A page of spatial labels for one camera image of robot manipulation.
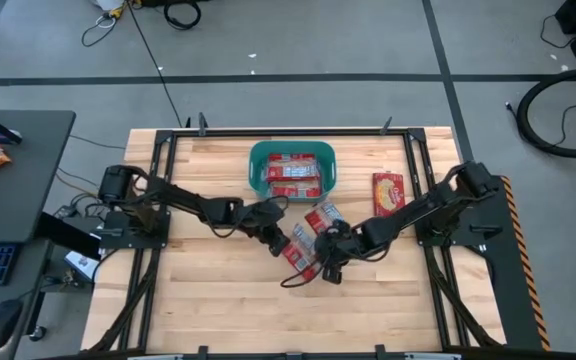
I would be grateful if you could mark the red grey popcorn bag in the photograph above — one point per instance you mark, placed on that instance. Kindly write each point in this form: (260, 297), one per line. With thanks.
(292, 172)
(299, 252)
(295, 189)
(320, 220)

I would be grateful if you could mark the teal plastic basket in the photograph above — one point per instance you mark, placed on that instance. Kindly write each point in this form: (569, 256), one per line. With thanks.
(257, 172)

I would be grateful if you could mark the black controller box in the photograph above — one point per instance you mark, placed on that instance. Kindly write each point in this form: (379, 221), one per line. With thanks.
(70, 237)

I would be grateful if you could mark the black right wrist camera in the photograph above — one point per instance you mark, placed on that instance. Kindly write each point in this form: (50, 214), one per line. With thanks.
(333, 276)

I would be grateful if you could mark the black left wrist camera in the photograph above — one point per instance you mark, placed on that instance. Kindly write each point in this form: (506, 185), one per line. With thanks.
(279, 246)

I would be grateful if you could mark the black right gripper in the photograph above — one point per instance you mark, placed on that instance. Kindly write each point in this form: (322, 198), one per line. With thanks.
(340, 242)

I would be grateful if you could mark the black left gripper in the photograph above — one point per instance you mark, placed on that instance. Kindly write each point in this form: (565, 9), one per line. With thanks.
(263, 217)

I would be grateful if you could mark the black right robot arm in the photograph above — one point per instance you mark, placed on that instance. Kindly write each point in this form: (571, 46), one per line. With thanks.
(433, 205)

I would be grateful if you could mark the black desk caster wheel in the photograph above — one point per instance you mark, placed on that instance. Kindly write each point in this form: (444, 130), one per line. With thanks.
(38, 333)

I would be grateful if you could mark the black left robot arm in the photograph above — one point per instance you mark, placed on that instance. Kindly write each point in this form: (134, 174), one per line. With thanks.
(183, 197)

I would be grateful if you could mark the black desk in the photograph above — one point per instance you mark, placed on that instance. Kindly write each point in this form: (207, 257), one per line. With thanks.
(28, 175)

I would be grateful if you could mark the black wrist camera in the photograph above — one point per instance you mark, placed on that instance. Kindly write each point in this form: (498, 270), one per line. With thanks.
(333, 276)
(279, 246)

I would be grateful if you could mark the white power adapter box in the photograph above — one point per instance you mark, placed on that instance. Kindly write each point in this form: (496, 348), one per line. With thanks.
(82, 263)

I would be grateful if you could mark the flat red yellow popcorn package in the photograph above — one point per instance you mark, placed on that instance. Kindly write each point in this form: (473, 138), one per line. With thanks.
(388, 194)

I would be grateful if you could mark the white floor device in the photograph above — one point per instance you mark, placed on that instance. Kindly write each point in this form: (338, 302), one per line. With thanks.
(109, 5)

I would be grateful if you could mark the black platform with hazard stripe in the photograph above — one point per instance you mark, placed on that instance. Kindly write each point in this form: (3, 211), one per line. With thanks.
(508, 280)

